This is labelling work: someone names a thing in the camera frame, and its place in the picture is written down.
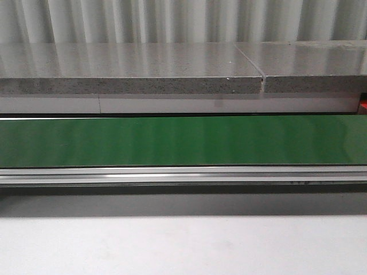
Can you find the green conveyor belt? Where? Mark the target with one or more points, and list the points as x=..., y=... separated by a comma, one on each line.
x=142, y=151

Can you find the grey stone counter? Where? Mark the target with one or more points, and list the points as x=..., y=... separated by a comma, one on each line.
x=208, y=77

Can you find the red plastic tray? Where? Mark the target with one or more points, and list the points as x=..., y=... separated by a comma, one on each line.
x=362, y=109

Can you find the pleated grey curtain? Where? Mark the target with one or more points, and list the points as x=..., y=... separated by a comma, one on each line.
x=181, y=21

